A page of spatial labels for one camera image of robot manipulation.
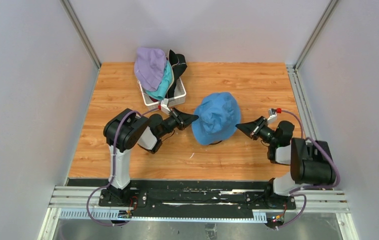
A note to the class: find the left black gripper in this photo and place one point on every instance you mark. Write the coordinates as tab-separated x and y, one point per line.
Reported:
182	120

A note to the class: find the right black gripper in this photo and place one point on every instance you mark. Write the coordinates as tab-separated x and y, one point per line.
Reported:
253	128

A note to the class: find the blue bucket hat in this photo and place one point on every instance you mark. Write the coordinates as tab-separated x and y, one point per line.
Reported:
218	114

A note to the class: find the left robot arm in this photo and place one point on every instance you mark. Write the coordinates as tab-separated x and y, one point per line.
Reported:
130	128

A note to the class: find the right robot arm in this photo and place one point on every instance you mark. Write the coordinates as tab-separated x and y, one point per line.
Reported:
310	161

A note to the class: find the white perforated plastic basket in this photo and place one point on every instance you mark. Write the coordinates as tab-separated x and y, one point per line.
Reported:
179	96

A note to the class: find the teal hat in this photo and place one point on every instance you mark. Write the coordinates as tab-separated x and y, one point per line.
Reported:
165	84

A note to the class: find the black hat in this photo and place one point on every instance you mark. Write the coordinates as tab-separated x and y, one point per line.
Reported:
179	65

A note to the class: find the purple bucket hat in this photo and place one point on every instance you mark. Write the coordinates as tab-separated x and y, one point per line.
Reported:
149	67

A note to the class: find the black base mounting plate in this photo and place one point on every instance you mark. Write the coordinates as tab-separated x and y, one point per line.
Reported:
191	199

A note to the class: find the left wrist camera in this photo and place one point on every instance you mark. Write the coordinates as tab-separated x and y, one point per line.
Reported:
164	106

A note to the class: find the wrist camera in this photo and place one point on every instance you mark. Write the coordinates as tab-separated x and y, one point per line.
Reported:
273	114
164	106

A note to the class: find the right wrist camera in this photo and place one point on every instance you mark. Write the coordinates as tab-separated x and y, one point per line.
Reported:
273	114

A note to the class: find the black wire hat stand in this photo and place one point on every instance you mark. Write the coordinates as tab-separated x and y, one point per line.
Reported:
215	143

